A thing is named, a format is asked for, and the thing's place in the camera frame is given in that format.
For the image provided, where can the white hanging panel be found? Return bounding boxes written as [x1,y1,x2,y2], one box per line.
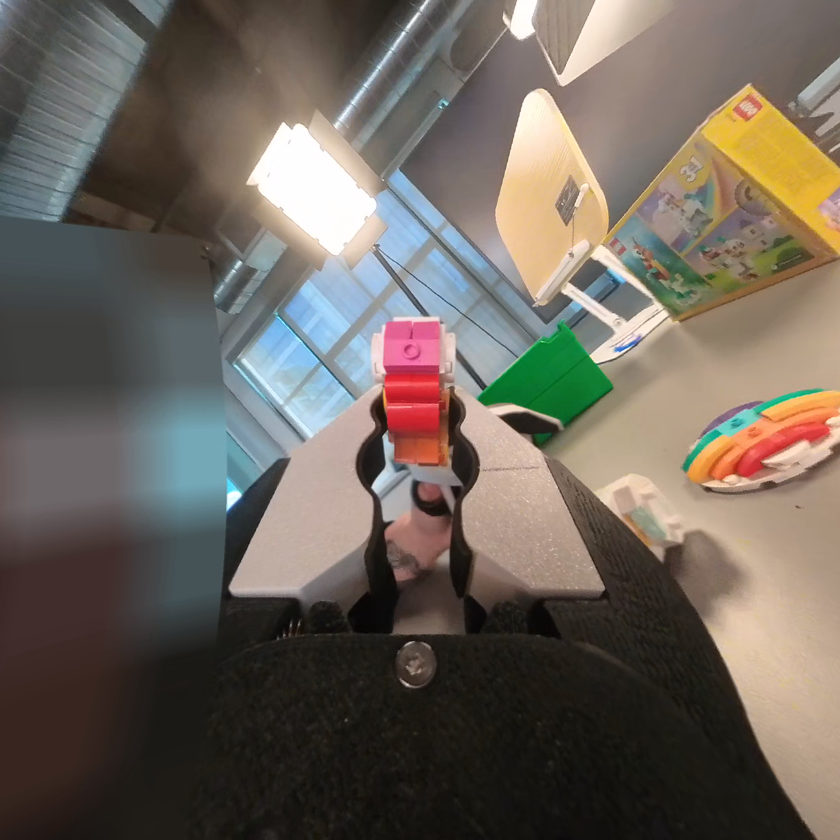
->
[530,0,678,88]

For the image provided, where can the person's left hand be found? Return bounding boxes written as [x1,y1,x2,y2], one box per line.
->
[386,482,455,585]

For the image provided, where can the pale wooden board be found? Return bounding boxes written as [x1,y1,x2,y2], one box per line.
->
[494,88,610,309]

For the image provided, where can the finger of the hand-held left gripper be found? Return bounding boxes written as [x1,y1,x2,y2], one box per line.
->
[487,402,567,450]

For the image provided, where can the large window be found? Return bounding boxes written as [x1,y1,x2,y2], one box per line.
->
[222,169,559,513]

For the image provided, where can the round rainbow lego build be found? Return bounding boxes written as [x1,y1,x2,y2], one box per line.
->
[681,388,840,496]

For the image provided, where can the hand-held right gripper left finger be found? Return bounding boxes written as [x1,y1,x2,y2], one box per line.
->
[228,386,400,632]

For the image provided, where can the studio light panel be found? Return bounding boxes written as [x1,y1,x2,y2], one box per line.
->
[245,110,389,271]

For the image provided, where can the silver ventilation duct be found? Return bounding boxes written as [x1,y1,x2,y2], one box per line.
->
[333,0,475,133]

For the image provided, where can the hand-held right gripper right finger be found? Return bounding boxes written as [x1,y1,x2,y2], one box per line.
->
[448,387,606,632]

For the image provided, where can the green plastic bin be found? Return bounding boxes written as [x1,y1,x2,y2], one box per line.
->
[477,319,615,429]

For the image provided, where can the lego unicorn head rainbow mane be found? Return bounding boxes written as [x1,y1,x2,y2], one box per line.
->
[369,318,458,488]

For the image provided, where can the yellow lego box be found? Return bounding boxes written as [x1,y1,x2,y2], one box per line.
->
[601,83,840,324]

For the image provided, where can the white lego body mint plates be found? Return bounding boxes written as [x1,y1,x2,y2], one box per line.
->
[598,472,685,560]

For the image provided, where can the thin black cable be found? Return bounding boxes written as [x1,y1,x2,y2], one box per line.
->
[377,244,553,343]

